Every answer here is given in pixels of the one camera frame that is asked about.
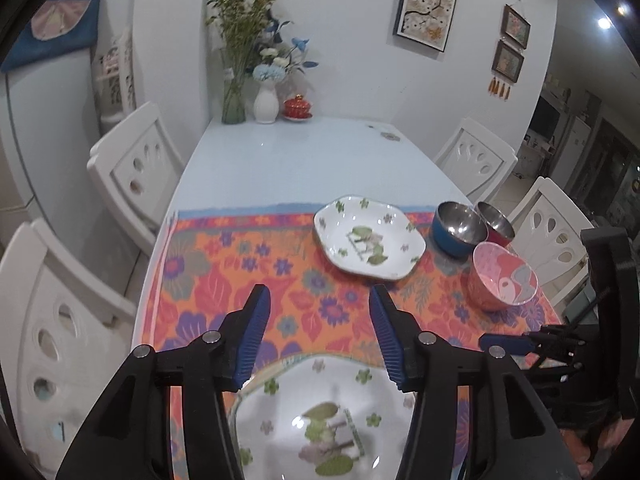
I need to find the pink patterned bowl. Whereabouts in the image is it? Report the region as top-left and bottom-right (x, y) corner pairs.
(468, 241), (539, 312)

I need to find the red lidded cup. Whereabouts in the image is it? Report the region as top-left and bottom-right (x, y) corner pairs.
(283, 94), (312, 118)

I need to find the white ceramic vase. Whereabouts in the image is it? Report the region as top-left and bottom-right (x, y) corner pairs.
(253, 80), (279, 124)

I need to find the white refrigerator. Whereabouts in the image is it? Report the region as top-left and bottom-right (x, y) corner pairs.
(0, 50), (103, 211)

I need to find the floral orange tablecloth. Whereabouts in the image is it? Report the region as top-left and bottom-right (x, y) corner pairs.
(131, 202), (563, 480)

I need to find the large floral wall painting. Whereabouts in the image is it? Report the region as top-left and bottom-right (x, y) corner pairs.
(393, 0), (463, 53)

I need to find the red steel bowl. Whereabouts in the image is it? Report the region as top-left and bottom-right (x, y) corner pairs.
(474, 201), (516, 250)

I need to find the black television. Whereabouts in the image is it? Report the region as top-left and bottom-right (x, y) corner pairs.
(529, 95), (561, 141)

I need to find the blue steel bowl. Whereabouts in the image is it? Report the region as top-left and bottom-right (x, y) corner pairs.
(432, 201), (489, 261)

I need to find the white carved chair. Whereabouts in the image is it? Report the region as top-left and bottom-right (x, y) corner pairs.
(92, 27), (138, 121)

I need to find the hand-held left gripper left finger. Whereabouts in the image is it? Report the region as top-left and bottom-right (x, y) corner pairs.
(55, 284), (272, 480)

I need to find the white floral plate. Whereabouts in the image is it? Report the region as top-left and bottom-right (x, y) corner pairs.
(313, 196), (427, 281)
(225, 355), (418, 480)

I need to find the white dining chair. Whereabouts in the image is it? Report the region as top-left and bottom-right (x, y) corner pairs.
(505, 176), (596, 311)
(0, 219), (138, 480)
(86, 101), (186, 256)
(434, 117), (518, 206)

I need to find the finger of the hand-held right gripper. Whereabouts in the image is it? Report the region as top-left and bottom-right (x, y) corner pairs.
(522, 357), (583, 378)
(478, 325), (586, 357)

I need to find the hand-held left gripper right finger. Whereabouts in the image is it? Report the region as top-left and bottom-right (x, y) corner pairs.
(368, 284), (583, 480)

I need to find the glass vase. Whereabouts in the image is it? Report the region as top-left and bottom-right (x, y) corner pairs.
(220, 67), (247, 125)

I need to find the yellow green flower bouquet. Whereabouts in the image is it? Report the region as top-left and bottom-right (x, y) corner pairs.
(205, 0), (281, 86)

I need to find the small framed picture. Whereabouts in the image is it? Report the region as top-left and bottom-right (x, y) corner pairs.
(501, 4), (531, 50)
(491, 40), (525, 81)

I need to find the white cabinet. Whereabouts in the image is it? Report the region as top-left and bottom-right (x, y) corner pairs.
(552, 115), (593, 191)

